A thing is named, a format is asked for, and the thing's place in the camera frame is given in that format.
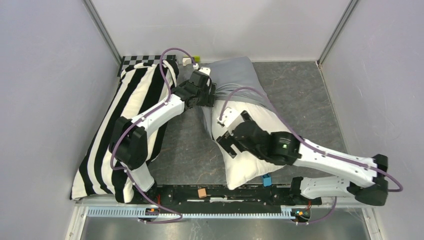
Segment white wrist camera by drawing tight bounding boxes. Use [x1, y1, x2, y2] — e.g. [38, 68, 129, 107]
[217, 107, 244, 130]
[192, 63, 211, 77]

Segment black white striped pillow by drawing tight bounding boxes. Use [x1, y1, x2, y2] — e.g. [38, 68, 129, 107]
[70, 61, 180, 204]

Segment right aluminium corner post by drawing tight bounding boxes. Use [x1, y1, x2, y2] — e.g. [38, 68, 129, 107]
[316, 0, 360, 68]

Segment white yellow-green small block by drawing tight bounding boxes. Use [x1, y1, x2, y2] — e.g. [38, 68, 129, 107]
[182, 55, 201, 67]

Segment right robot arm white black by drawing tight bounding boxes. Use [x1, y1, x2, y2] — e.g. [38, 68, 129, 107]
[217, 107, 389, 206]

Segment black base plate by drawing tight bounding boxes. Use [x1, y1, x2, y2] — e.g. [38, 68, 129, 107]
[146, 184, 322, 214]

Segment white toothed rail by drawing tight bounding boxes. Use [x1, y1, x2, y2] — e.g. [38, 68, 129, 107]
[86, 205, 299, 220]

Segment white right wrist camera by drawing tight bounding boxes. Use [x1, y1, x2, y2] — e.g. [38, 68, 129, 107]
[217, 107, 244, 130]

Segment blue small box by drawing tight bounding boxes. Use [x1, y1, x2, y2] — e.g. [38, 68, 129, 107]
[261, 173, 273, 187]

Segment aluminium corner post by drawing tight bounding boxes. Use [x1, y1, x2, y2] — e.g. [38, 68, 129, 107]
[82, 0, 122, 65]
[316, 0, 360, 68]

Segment grey pillowcase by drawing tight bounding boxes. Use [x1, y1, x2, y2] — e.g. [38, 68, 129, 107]
[198, 56, 276, 140]

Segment checkerboard calibration board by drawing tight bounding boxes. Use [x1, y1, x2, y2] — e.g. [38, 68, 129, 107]
[117, 54, 180, 78]

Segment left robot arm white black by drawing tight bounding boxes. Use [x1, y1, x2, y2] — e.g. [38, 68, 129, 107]
[109, 67, 216, 204]

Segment orange small cube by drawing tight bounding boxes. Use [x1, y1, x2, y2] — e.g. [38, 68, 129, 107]
[197, 188, 207, 199]

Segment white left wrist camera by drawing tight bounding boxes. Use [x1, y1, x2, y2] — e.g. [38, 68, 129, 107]
[192, 63, 211, 77]

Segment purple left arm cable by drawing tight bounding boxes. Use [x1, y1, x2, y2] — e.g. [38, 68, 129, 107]
[109, 47, 200, 225]

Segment left aluminium corner post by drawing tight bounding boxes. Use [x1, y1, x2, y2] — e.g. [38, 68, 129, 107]
[82, 0, 122, 65]

